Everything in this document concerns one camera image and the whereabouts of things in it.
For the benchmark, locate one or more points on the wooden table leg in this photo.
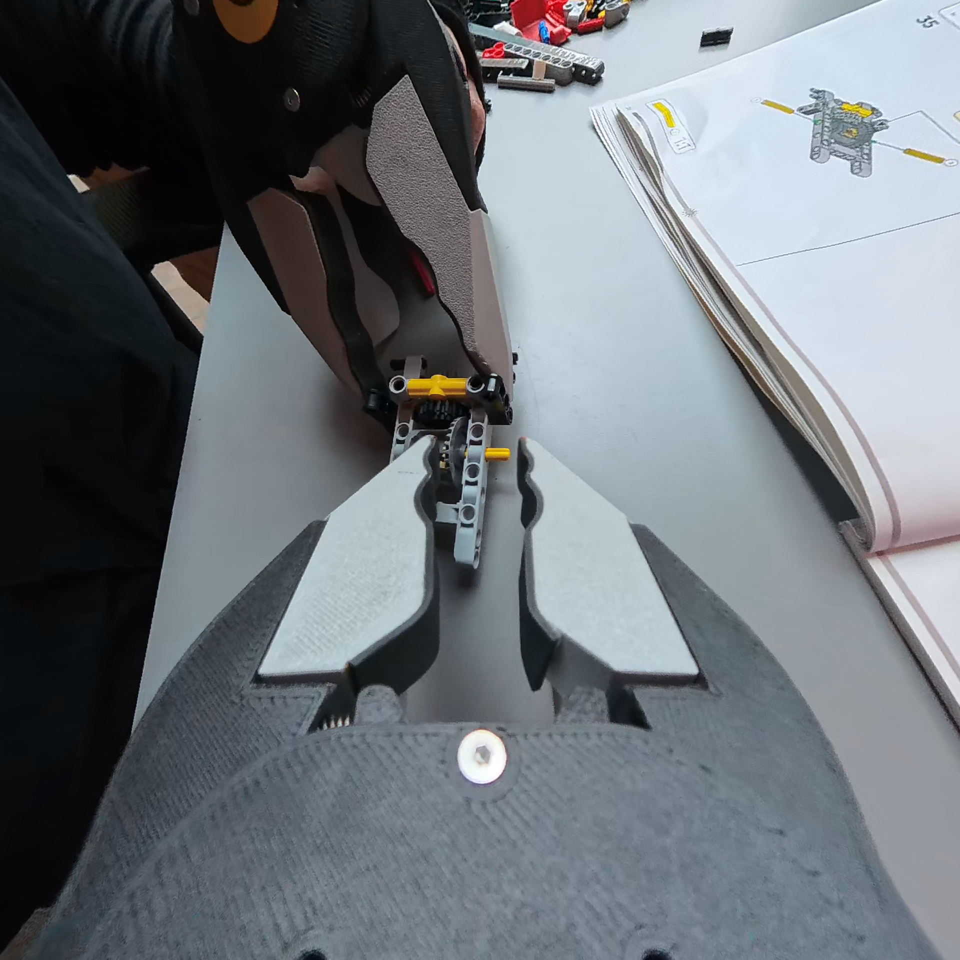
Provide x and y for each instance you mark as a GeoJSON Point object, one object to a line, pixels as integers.
{"type": "Point", "coordinates": [187, 274]}

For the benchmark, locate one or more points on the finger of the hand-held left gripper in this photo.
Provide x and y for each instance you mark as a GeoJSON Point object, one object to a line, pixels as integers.
{"type": "Point", "coordinates": [300, 262]}
{"type": "Point", "coordinates": [435, 195]}

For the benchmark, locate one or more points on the lego instruction booklet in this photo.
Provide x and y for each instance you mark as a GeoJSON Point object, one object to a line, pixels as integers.
{"type": "Point", "coordinates": [825, 262]}

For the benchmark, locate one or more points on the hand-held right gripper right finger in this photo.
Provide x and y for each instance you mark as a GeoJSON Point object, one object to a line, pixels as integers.
{"type": "Point", "coordinates": [607, 600]}

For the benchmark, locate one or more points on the person's left forearm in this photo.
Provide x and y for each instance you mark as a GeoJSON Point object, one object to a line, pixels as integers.
{"type": "Point", "coordinates": [97, 75]}

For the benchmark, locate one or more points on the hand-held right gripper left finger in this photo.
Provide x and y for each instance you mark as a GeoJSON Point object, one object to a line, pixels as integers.
{"type": "Point", "coordinates": [352, 592]}

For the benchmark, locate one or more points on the red lego axle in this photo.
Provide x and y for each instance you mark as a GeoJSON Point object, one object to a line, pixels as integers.
{"type": "Point", "coordinates": [421, 274]}

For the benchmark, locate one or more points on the pile of loose lego pieces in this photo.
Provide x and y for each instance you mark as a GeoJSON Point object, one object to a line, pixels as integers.
{"type": "Point", "coordinates": [555, 56]}

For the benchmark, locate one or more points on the small black lego piece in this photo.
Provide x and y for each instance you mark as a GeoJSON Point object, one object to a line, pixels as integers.
{"type": "Point", "coordinates": [716, 36]}

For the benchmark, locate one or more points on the person's left hand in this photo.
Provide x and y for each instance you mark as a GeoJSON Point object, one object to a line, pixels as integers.
{"type": "Point", "coordinates": [309, 181]}

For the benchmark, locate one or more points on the grey lego differential housing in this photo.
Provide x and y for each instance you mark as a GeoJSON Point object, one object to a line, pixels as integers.
{"type": "Point", "coordinates": [454, 450]}

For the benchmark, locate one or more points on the grey lego frame assembly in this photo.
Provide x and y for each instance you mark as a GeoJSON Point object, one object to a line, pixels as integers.
{"type": "Point", "coordinates": [469, 525]}

